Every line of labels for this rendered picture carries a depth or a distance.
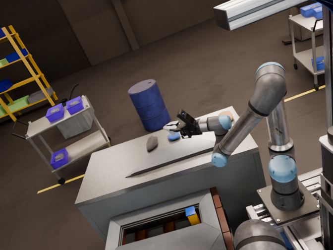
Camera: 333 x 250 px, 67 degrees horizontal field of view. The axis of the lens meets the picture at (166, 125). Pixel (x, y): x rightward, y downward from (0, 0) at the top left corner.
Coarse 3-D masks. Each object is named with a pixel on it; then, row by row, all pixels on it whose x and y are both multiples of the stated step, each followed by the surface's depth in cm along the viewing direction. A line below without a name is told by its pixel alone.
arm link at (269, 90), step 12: (264, 84) 96; (276, 84) 95; (252, 96) 100; (264, 96) 95; (276, 96) 95; (252, 108) 99; (264, 108) 96; (240, 120) 106; (252, 120) 102; (228, 132) 113; (240, 132) 107; (216, 144) 125; (228, 144) 113; (216, 156) 117; (228, 156) 118
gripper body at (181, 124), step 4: (180, 120) 137; (196, 120) 130; (180, 124) 134; (184, 124) 133; (196, 124) 129; (184, 128) 131; (188, 128) 133; (192, 128) 133; (196, 128) 133; (180, 132) 136; (184, 132) 135; (188, 132) 133; (192, 132) 134; (196, 132) 134; (200, 132) 133; (188, 136) 135
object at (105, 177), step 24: (120, 144) 224; (144, 144) 210; (168, 144) 198; (240, 144) 168; (96, 168) 206; (120, 168) 194; (168, 168) 174; (192, 168) 167; (96, 192) 179; (120, 192) 174
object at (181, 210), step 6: (198, 204) 166; (174, 210) 168; (180, 210) 168; (156, 216) 170; (162, 216) 169; (168, 216) 169; (132, 222) 172; (138, 222) 172; (144, 222) 171; (150, 222) 171; (120, 228) 172; (126, 228) 172; (120, 234) 168; (120, 240) 164
